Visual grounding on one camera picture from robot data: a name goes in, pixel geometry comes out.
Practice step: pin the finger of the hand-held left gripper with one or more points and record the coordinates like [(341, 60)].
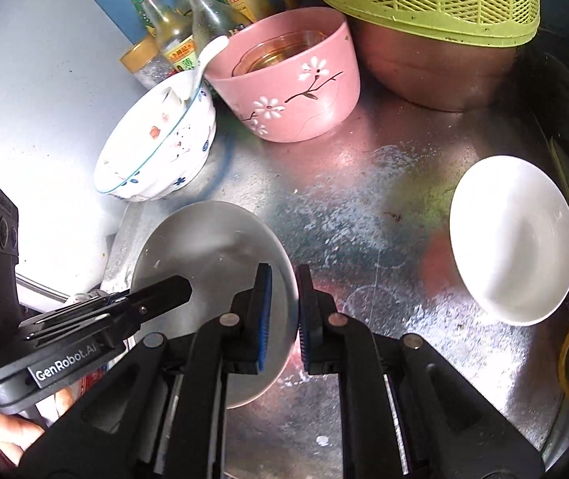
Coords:
[(174, 292)]

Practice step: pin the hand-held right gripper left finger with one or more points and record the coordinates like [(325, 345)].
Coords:
[(263, 309)]

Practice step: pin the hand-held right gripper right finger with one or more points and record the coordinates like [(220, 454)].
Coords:
[(304, 309)]

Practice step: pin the plain white plate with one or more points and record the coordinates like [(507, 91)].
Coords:
[(214, 244)]

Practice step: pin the person's left hand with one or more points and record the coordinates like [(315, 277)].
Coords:
[(5, 434)]

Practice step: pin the white floral bowl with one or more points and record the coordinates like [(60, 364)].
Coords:
[(164, 159)]

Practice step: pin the pink floral bowl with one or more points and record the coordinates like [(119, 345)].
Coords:
[(304, 110)]

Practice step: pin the plain white shallow bowl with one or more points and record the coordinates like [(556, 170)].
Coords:
[(509, 239)]

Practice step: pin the white ceramic spoon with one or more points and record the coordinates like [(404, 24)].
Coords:
[(199, 67)]

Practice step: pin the gold lid glass jar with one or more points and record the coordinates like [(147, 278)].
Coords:
[(144, 65)]

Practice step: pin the clear glass cup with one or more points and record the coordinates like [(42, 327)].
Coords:
[(274, 57)]

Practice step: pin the green cap glass bottle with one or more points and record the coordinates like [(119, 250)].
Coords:
[(167, 35)]

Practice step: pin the steel mixing bowl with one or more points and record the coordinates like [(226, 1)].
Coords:
[(424, 75)]

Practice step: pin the gold cap glass bottle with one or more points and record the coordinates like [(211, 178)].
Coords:
[(209, 20)]

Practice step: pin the black electric cooker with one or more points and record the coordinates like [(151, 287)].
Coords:
[(564, 124)]

